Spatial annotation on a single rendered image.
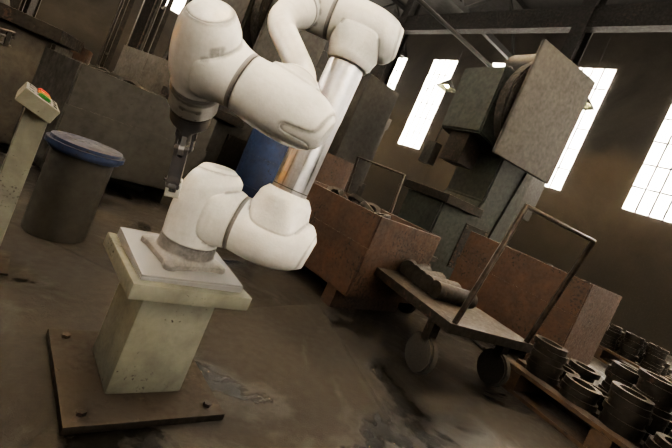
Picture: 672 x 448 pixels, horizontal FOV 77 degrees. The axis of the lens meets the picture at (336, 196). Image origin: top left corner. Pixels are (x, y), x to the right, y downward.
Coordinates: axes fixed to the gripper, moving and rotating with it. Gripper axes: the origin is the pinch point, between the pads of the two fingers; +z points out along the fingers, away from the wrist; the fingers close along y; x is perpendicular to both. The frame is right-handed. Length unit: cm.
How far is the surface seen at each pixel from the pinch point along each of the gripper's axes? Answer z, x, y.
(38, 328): 65, -27, 21
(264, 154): 213, 54, -193
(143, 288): 20.0, -0.8, 20.8
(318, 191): 133, 79, -106
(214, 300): 27.2, 16.0, 18.0
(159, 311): 32.7, 3.8, 21.3
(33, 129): 50, -49, -36
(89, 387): 48, -7, 38
